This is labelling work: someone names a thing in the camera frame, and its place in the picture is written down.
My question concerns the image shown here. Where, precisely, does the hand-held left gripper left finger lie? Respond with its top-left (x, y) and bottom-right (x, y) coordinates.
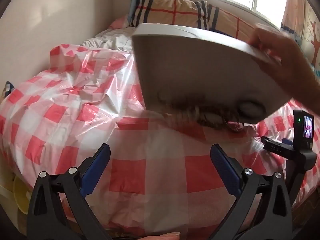
top-left (26, 144), bottom-right (113, 240)

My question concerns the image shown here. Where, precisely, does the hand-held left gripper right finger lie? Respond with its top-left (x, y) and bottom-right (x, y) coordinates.
top-left (207, 144), bottom-right (294, 240)

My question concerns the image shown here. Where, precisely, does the pile of bracelets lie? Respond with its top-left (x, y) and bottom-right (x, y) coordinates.
top-left (156, 92), bottom-right (248, 133)

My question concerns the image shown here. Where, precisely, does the white cardboard box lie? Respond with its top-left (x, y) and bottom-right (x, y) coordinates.
top-left (131, 23), bottom-right (292, 125)

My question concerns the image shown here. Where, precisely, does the person's right forearm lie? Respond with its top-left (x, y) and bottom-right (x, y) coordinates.
top-left (291, 74), bottom-right (320, 113)

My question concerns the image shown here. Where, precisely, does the person's left hand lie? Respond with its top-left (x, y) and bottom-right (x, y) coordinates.
top-left (140, 232), bottom-right (182, 240)

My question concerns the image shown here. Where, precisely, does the person's right hand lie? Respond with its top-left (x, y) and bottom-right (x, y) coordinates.
top-left (250, 27), bottom-right (316, 101)

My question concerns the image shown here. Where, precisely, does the red checked plastic sheet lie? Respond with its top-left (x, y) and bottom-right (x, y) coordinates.
top-left (0, 44), bottom-right (320, 235)

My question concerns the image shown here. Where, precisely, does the yellow plastic basin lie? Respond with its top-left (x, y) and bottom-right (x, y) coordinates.
top-left (12, 176), bottom-right (34, 215)

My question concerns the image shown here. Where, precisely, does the white quilt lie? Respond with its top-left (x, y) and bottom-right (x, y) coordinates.
top-left (80, 26), bottom-right (135, 53)

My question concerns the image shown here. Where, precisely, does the tree print panel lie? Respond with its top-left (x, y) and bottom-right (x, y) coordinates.
top-left (281, 0), bottom-right (320, 67)

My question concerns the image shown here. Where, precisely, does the pink cloth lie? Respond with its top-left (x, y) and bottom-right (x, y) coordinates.
top-left (109, 15), bottom-right (131, 30)

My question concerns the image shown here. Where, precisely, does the plaid pillow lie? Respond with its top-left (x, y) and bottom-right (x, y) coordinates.
top-left (129, 0), bottom-right (275, 40)

